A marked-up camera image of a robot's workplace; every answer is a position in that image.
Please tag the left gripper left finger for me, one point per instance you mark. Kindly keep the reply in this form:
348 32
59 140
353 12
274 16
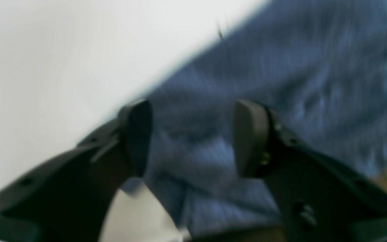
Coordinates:
66 199

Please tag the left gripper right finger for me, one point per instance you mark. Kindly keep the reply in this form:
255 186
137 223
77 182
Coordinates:
319 198

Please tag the dark blue t-shirt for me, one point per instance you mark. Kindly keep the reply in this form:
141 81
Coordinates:
320 64

